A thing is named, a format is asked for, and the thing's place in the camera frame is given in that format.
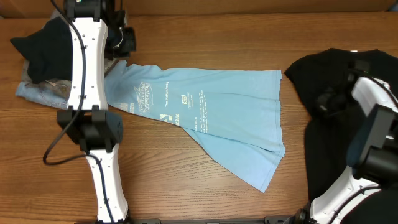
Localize light blue t-shirt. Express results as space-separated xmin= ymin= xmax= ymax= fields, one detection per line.
xmin=105 ymin=61 xmax=285 ymax=192

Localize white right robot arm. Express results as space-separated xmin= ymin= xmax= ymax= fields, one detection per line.
xmin=286 ymin=77 xmax=397 ymax=223

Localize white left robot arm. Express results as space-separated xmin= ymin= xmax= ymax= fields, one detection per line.
xmin=57 ymin=0 xmax=136 ymax=223

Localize black t-shirt pile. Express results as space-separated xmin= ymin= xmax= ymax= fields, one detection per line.
xmin=285 ymin=49 xmax=397 ymax=200

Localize dark teal folded garment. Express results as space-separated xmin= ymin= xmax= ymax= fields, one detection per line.
xmin=10 ymin=17 xmax=73 ymax=84

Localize grey folded shorts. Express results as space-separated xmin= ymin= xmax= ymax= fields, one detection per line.
xmin=22 ymin=9 xmax=119 ymax=91

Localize blue denim folded jeans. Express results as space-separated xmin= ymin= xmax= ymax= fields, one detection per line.
xmin=16 ymin=80 xmax=71 ymax=110

